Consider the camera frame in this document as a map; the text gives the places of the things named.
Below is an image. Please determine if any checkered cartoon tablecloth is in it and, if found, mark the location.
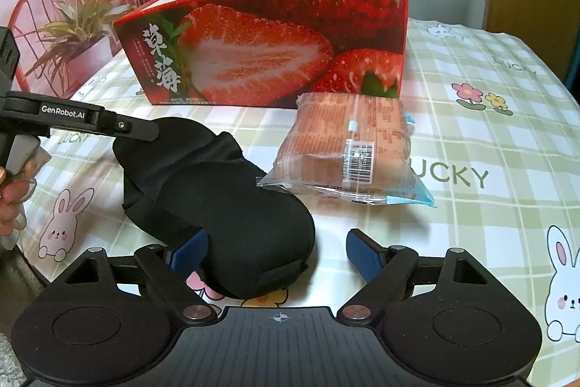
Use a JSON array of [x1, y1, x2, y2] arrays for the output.
[[18, 17, 580, 370]]

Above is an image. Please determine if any red strawberry print cardboard box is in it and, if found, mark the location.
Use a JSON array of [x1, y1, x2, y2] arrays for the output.
[[112, 0, 411, 107]]

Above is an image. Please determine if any black padded eye mask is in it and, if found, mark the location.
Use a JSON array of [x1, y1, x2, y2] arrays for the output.
[[112, 118, 316, 297]]

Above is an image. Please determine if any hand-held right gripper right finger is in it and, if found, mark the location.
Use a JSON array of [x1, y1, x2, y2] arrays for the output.
[[340, 228, 488, 320]]

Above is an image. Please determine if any clear wrapped bread packet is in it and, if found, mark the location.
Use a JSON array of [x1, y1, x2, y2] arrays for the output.
[[257, 92, 436, 209]]

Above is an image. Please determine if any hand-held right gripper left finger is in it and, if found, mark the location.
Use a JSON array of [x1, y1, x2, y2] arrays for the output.
[[63, 228, 218, 322]]

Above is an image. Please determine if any person's left hand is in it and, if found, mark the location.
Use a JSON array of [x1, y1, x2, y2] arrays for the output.
[[0, 147, 50, 252]]

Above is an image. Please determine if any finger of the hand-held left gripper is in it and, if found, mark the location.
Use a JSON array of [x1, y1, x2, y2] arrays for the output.
[[102, 112, 160, 141]]

